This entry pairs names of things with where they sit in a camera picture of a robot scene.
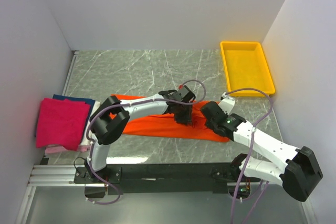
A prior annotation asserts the orange t shirt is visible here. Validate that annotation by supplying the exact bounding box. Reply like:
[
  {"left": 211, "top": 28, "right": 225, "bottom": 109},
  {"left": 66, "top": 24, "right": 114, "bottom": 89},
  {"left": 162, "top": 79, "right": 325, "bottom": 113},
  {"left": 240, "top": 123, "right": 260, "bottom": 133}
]
[{"left": 123, "top": 101, "right": 229, "bottom": 143}]

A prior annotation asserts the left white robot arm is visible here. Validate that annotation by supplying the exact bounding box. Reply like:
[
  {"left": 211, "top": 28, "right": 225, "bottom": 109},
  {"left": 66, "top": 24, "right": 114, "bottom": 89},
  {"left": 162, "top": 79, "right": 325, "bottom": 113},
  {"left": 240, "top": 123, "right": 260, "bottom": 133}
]
[{"left": 85, "top": 85, "right": 196, "bottom": 183}]

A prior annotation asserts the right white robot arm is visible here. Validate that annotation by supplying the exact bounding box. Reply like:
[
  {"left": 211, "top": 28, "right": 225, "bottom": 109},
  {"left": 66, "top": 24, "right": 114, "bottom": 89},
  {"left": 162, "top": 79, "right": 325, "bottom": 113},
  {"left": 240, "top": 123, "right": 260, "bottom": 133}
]
[{"left": 200, "top": 102, "right": 323, "bottom": 202}]

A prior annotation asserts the yellow plastic tray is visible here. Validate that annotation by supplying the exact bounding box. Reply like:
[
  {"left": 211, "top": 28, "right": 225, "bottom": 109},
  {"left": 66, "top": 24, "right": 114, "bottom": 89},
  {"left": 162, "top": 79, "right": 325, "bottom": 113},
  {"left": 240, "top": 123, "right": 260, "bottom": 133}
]
[{"left": 220, "top": 41, "right": 276, "bottom": 97}]

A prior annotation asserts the folded navy t shirt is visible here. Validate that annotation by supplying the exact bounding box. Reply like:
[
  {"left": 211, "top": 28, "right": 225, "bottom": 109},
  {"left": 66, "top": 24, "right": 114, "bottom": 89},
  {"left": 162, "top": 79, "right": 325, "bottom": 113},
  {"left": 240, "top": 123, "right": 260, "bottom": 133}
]
[{"left": 52, "top": 94, "right": 96, "bottom": 122}]

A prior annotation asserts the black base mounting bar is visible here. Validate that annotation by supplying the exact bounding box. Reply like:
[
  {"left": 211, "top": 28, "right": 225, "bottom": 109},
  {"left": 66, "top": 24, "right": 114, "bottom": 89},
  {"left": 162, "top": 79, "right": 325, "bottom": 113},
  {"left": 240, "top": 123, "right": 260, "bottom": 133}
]
[{"left": 73, "top": 163, "right": 263, "bottom": 196}]

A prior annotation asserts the folded magenta t shirt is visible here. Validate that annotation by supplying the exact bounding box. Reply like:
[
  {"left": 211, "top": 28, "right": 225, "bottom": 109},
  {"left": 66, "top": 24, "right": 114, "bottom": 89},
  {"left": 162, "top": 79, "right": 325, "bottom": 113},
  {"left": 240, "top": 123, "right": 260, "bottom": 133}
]
[{"left": 36, "top": 98, "right": 90, "bottom": 151}]

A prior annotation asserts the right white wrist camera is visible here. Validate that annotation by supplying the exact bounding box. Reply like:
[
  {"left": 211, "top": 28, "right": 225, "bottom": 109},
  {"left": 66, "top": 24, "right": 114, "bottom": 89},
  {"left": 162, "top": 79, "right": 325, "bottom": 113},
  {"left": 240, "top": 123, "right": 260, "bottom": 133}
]
[{"left": 218, "top": 93, "right": 235, "bottom": 114}]

